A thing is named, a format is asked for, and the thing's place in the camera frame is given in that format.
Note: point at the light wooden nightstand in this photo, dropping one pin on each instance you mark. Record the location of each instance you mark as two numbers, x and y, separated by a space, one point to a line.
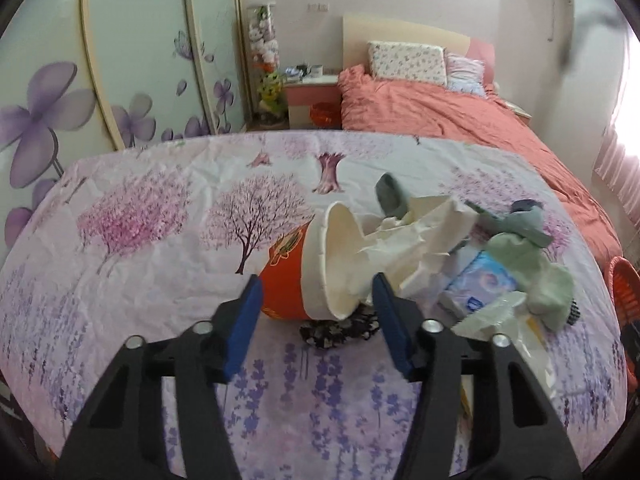
515 109

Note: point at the red paper noodle cup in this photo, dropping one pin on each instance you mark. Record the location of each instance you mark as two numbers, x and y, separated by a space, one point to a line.
285 280

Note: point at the pink striped pillow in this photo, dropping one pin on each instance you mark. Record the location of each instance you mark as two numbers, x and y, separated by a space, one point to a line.
465 75

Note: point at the bed with salmon duvet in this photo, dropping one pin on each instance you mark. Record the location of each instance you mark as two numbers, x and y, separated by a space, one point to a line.
450 110

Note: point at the white floral pillow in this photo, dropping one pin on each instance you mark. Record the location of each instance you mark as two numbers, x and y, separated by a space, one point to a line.
407 62

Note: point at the black checkered mesh cloth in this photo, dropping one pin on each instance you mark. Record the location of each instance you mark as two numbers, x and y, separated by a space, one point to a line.
330 334

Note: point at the pale green sock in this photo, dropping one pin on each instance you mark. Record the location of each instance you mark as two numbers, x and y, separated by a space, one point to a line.
540 275

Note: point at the grey-blue sock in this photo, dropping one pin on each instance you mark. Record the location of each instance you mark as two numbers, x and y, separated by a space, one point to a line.
525 222
392 195

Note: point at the pink curtain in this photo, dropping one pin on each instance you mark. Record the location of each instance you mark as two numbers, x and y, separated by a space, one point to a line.
617 160

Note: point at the floral sliding wardrobe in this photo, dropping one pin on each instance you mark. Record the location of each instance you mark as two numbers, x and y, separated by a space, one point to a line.
125 50

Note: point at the beige paper bag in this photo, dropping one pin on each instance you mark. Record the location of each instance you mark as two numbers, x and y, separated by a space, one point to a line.
430 240

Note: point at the orange plastic basket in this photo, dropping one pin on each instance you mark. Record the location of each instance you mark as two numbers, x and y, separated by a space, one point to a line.
625 290

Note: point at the red plastic bag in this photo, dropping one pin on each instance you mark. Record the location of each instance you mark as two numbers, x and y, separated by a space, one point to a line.
325 112

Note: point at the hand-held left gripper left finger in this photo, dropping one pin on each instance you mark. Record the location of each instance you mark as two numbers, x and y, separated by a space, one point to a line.
245 317

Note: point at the beige bed headboard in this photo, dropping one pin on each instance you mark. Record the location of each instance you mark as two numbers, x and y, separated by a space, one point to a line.
390 27

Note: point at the clear plastic wrapper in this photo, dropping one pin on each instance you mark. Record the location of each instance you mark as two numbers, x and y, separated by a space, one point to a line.
505 325

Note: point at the blue tissue packet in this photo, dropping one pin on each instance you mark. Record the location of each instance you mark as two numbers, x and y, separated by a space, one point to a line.
480 282

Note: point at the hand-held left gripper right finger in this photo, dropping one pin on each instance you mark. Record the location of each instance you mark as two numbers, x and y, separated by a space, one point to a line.
391 320

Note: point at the pink white nightstand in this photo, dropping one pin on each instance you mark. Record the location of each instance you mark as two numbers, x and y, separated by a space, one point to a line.
305 97

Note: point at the tall plush toy display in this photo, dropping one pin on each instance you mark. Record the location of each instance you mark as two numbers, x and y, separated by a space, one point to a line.
265 60

